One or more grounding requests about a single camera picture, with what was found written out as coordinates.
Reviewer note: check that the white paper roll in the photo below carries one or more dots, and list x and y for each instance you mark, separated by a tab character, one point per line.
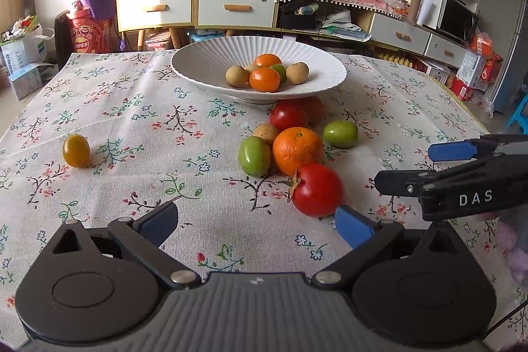
425	10

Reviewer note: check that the white ribbed plate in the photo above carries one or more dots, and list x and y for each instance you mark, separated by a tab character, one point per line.
198	63

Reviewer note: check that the white paper bag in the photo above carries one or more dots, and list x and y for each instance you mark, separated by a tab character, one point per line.
24	51

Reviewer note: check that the cardboard tube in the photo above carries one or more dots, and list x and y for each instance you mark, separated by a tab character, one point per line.
415	1

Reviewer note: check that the black bag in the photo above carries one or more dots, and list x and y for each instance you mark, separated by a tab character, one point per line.
297	22

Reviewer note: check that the blue plastic stool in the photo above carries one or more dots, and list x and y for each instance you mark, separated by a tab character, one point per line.
517	113

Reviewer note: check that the white low cabinet drawer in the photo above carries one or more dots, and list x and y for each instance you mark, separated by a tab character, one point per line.
445	51
400	33

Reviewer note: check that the pink storage box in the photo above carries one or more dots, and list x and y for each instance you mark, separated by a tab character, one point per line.
161	40

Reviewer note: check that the clear bin with blue lid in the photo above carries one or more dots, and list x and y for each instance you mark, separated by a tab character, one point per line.
206	35

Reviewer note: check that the floral tablecloth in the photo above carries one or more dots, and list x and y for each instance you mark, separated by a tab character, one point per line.
165	170

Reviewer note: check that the white printed box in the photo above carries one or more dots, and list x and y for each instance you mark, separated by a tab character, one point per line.
474	65

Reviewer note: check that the red gift box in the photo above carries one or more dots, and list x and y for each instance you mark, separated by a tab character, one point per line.
462	90

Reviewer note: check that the orange snack packet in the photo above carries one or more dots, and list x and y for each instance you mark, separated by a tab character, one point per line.
482	43

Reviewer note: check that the oval orange cherry tomato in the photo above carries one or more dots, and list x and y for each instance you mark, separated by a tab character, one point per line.
264	80

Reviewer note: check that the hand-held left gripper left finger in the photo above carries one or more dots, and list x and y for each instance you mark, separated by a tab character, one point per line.
159	223

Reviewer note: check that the large orange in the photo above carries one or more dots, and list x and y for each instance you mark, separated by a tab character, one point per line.
298	150

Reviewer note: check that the grey refrigerator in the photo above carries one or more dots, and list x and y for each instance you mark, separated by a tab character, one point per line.
507	38

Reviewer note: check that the small green jujube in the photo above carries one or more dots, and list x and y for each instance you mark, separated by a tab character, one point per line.
281	72

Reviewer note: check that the light blue tissue box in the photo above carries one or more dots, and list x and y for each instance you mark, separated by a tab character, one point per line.
27	82

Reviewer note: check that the red round drum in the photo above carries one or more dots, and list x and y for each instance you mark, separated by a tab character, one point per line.
88	34

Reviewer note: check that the round orange cherry tomato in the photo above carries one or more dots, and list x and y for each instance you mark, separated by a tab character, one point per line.
267	61

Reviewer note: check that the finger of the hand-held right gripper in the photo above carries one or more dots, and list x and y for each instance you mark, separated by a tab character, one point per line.
449	151
396	181

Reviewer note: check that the white patterned box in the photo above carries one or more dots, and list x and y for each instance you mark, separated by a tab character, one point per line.
435	73

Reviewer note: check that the stack of folded papers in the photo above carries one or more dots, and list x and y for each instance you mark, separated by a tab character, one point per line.
346	31

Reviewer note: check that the glass jar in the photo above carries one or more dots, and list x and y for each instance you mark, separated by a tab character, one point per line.
398	7

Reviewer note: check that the brown longan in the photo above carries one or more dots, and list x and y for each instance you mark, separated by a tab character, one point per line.
251	68
237	76
297	73
266	132

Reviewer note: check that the white microwave oven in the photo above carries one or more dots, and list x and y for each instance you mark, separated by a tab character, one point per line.
456	20

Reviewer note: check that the yellow egg tray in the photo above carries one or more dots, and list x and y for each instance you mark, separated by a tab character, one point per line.
394	59

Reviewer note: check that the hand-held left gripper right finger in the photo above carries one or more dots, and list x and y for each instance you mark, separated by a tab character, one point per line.
352	226

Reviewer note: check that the large red tomato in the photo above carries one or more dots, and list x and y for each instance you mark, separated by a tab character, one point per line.
318	190

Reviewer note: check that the low wooden cabinet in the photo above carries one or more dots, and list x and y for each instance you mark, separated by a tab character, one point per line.
363	22

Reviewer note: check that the yellow-green cherry tomato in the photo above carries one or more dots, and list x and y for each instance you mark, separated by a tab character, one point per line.
76	150

